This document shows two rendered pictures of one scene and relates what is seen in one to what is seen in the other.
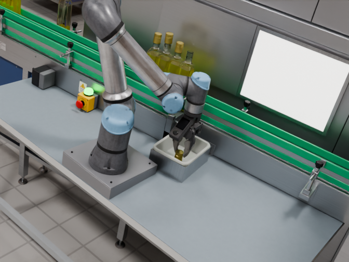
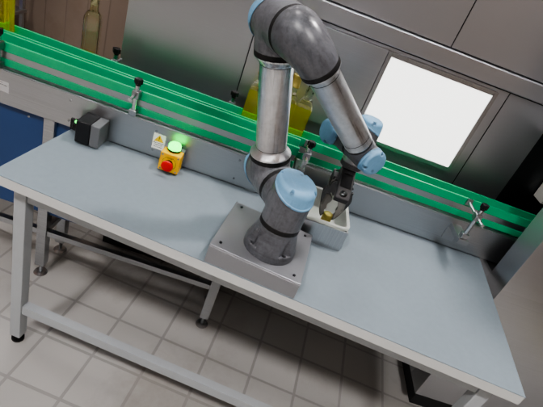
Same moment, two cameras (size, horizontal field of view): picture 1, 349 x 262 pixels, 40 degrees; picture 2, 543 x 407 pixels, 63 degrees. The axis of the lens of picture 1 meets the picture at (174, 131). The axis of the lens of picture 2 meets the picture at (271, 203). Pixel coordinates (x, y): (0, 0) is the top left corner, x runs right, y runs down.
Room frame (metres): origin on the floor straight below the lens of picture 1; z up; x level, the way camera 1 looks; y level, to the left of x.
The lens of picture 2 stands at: (0.64, 0.78, 1.55)
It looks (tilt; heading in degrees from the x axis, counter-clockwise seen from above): 31 degrees down; 330
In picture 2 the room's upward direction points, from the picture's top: 22 degrees clockwise
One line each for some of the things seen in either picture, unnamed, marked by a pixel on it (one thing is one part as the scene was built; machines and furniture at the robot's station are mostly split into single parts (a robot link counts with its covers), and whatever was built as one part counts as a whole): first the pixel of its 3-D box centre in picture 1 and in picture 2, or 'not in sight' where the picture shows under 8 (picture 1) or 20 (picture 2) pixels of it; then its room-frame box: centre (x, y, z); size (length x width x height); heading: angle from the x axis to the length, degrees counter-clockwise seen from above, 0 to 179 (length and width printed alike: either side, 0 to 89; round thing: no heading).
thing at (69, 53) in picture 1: (65, 56); (132, 99); (2.05, 0.58, 0.94); 0.07 x 0.04 x 0.13; 155
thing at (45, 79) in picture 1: (43, 77); (91, 131); (2.08, 0.69, 0.79); 0.08 x 0.08 x 0.08; 65
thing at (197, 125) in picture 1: (190, 122); (344, 177); (1.68, -0.06, 0.97); 0.09 x 0.08 x 0.12; 153
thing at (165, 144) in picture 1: (180, 153); (320, 214); (1.70, -0.05, 0.80); 0.22 x 0.17 x 0.09; 155
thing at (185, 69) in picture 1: (183, 83); (296, 125); (1.97, 0.01, 0.99); 0.06 x 0.06 x 0.21; 64
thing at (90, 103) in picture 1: (86, 101); (171, 160); (1.96, 0.43, 0.79); 0.07 x 0.07 x 0.07; 65
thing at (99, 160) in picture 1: (110, 152); (275, 233); (1.51, 0.22, 0.85); 0.15 x 0.15 x 0.10
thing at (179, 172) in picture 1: (183, 152); (319, 211); (1.72, -0.06, 0.79); 0.27 x 0.17 x 0.08; 155
